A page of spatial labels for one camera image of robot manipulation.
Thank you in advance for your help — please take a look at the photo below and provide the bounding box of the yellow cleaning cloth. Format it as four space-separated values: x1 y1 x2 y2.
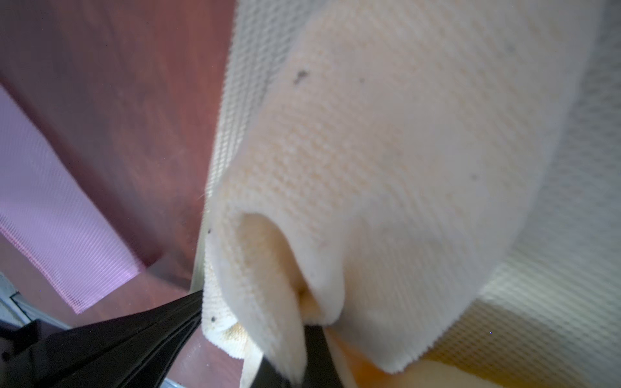
202 1 605 382

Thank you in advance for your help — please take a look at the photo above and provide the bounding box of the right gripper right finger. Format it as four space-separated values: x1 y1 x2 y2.
302 326 344 388

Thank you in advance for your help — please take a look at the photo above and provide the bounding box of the pink document bag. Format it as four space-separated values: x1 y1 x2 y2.
1 89 146 314

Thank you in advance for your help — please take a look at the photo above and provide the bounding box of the yellow document bag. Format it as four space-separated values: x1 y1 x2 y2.
191 0 621 388

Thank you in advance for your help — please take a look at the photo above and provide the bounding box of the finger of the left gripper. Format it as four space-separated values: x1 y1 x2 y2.
1 292 203 387

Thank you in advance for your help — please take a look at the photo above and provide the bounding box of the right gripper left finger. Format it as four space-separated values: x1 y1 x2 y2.
250 358 291 388

